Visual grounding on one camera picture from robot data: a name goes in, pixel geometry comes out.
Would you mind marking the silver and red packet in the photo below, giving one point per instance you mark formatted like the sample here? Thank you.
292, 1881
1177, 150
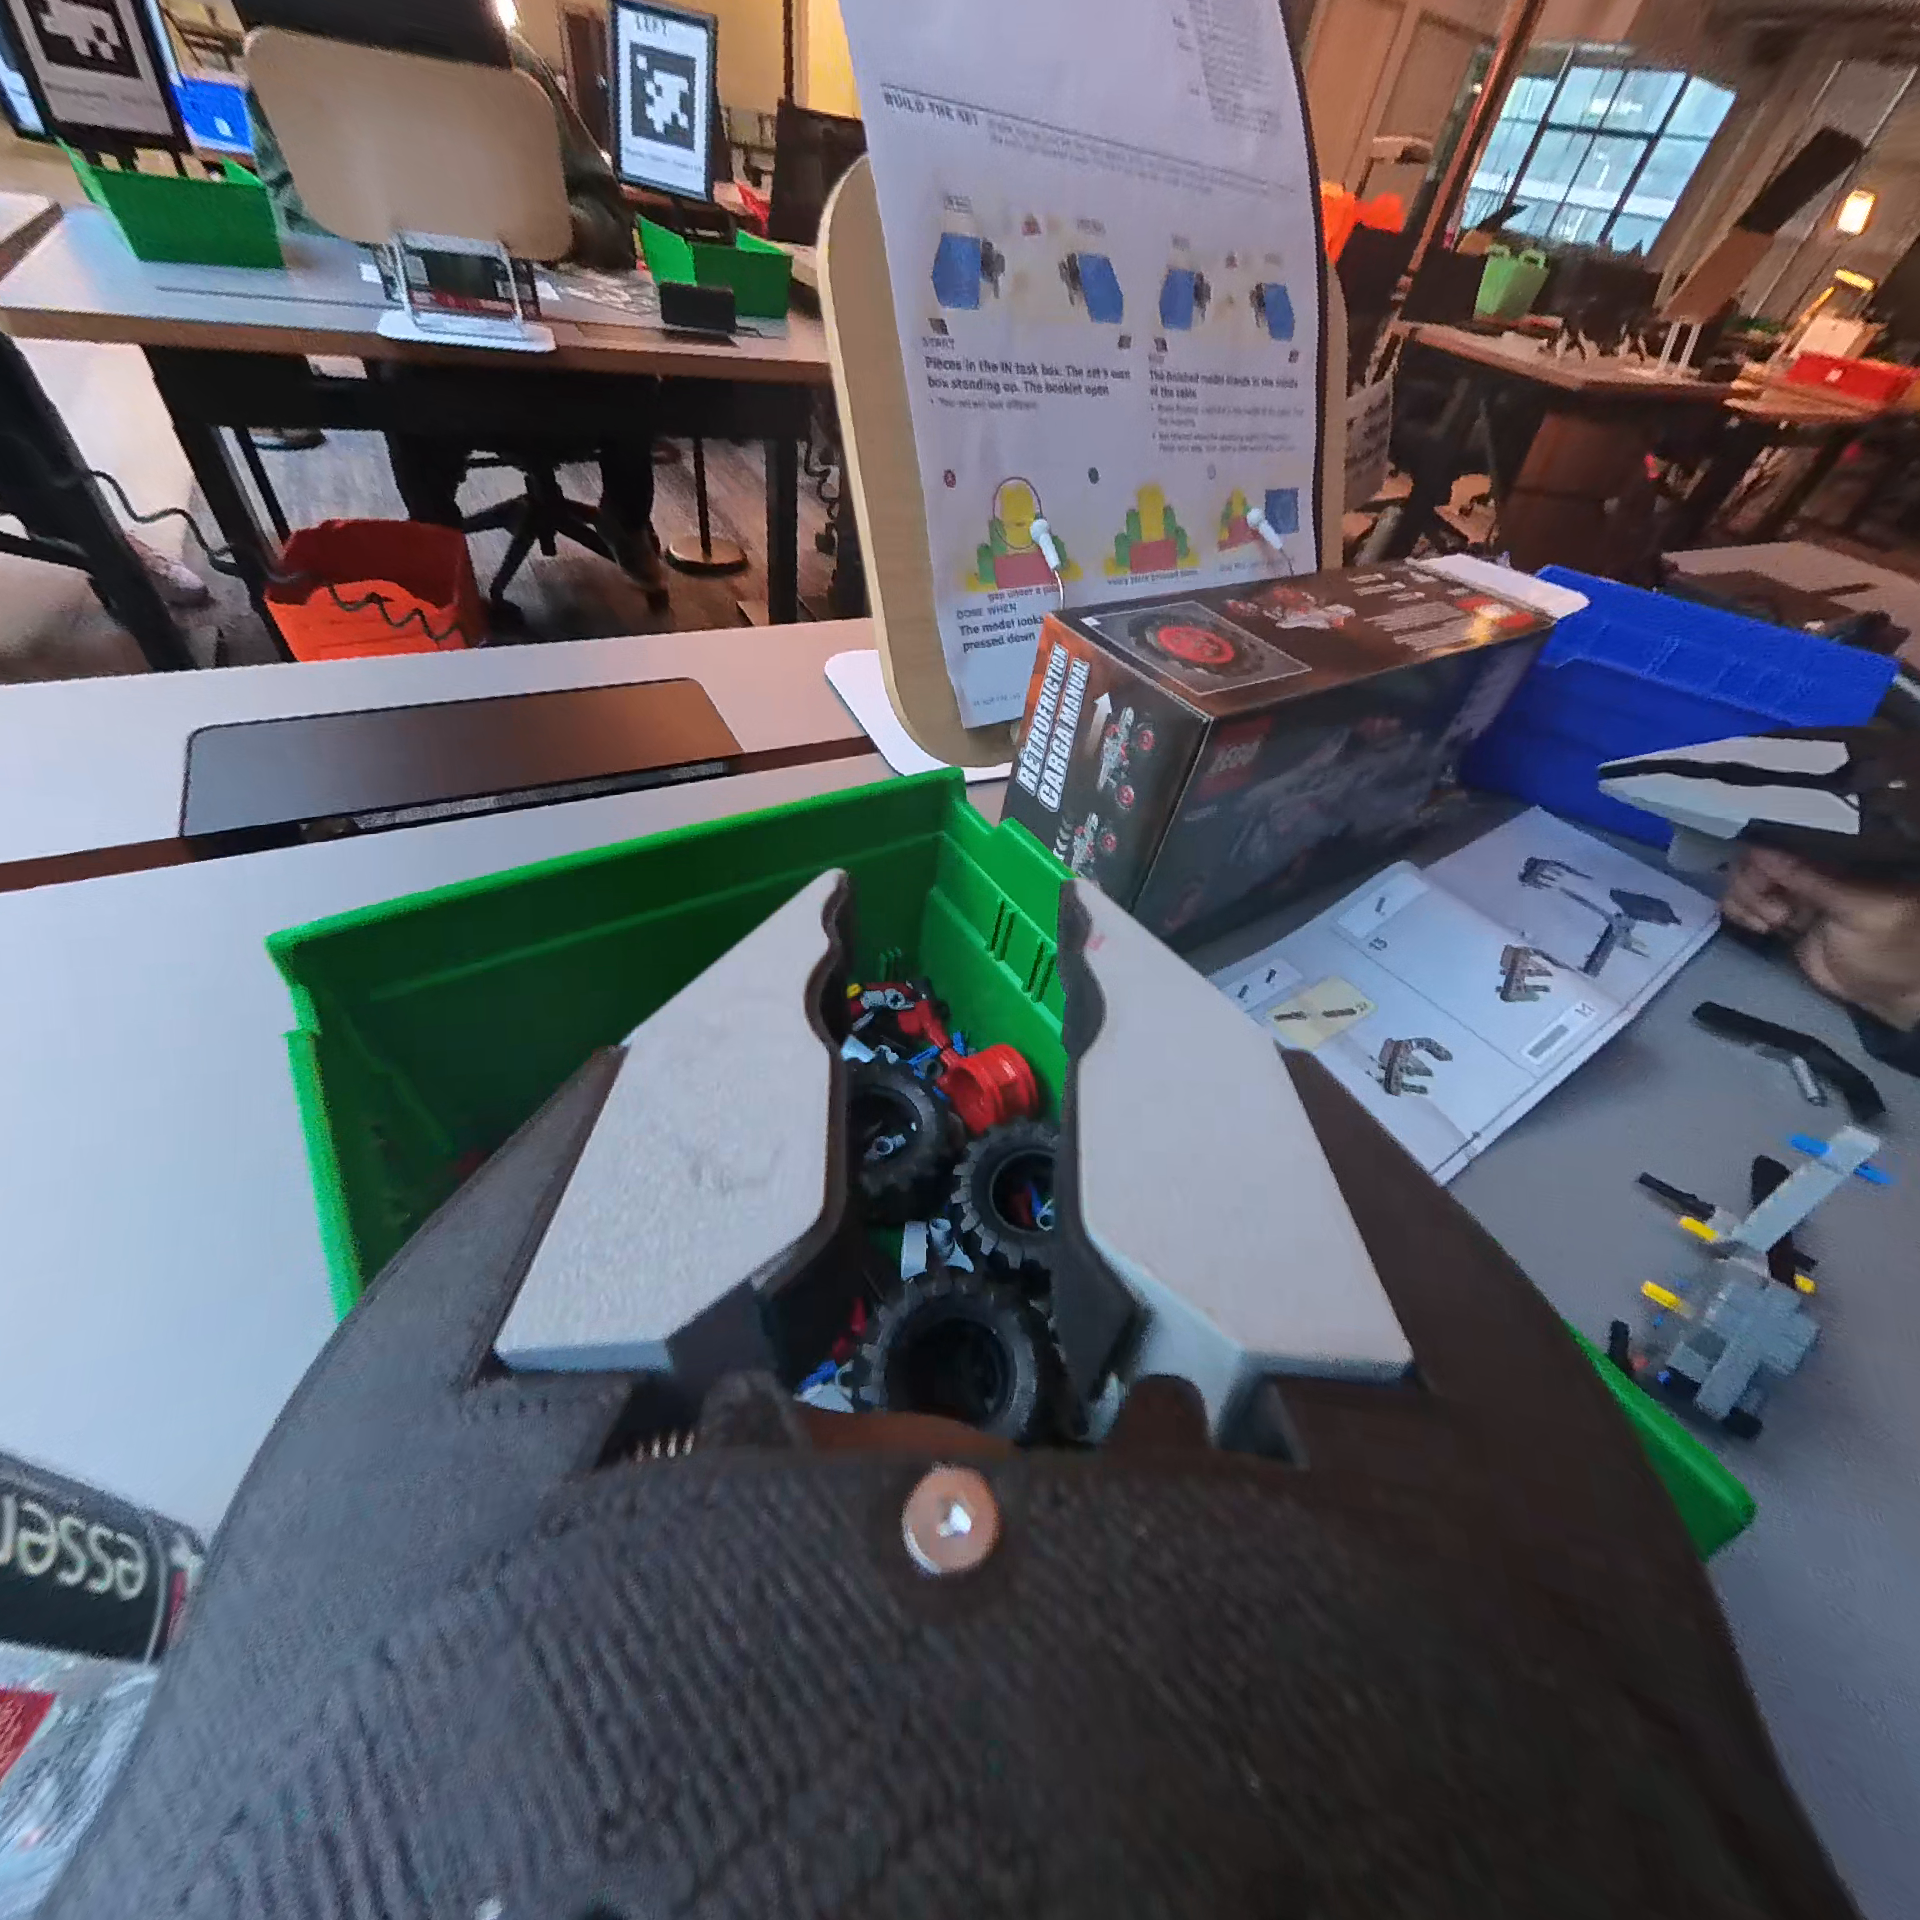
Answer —
59, 1740

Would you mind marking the blue plastic bin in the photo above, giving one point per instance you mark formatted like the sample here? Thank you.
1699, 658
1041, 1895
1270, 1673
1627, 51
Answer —
1680, 676

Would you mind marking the small black box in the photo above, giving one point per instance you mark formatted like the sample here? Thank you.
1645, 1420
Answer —
698, 307

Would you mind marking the small green bin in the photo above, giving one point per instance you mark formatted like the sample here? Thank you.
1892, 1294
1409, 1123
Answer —
734, 271
188, 218

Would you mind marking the black lego tyre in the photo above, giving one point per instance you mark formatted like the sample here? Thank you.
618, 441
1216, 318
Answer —
961, 1359
901, 1141
1009, 1195

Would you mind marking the partly built grey lego model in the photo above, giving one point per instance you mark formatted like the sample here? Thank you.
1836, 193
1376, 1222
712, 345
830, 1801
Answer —
1740, 1321

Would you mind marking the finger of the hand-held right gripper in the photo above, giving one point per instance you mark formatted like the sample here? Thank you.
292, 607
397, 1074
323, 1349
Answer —
1723, 757
1779, 810

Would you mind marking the pile of small lego pieces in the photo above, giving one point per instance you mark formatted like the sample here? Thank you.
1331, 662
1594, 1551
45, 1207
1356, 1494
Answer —
885, 1013

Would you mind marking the person's right hand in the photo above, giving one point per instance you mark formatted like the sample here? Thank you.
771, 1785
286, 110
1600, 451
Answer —
1851, 938

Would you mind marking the black lego set box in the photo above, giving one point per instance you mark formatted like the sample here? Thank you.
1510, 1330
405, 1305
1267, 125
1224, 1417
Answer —
1320, 751

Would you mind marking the red plastic bin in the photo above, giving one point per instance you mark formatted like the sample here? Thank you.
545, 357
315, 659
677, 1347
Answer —
1851, 375

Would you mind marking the red lego wheel hub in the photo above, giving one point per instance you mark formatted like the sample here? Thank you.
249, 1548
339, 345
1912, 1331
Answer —
989, 1090

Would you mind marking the lime green bag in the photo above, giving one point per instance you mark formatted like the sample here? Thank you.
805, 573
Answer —
1510, 284

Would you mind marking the curved black lego piece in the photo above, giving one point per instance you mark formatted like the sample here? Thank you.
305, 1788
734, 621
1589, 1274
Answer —
1768, 1033

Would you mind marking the open lego instruction booklet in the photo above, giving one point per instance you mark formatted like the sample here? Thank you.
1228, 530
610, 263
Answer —
1499, 961

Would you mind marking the screen with square tag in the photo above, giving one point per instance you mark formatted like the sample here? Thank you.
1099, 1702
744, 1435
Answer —
90, 60
664, 99

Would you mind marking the wall lamp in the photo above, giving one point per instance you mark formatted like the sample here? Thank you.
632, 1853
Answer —
1856, 211

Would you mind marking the black snack packet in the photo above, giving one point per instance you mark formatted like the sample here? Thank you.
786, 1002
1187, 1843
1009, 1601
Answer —
83, 1559

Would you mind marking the cluttered wooden desk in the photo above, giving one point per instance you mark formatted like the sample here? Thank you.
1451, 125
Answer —
1574, 375

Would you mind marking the black office chair base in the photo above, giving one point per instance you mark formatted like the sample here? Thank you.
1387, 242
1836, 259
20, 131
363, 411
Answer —
556, 517

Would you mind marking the large paned window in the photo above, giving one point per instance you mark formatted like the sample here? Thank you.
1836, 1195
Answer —
1605, 142

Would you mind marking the grey desk with black legs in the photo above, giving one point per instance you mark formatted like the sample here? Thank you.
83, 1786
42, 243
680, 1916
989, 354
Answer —
180, 307

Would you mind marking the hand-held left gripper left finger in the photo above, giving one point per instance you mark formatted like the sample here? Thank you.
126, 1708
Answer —
705, 1155

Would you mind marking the printed task instruction sheet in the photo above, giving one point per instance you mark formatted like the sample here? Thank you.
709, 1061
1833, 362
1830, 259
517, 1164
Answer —
1078, 375

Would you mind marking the clear acrylic sign holder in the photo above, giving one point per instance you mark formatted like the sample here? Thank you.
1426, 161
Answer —
457, 284

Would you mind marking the orange plastic bin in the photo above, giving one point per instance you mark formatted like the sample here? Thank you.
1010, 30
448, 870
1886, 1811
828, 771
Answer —
374, 579

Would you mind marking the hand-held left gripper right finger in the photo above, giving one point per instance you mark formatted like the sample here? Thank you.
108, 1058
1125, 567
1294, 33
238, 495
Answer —
1213, 1186

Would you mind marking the green plastic bin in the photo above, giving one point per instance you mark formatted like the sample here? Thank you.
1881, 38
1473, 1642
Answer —
451, 1021

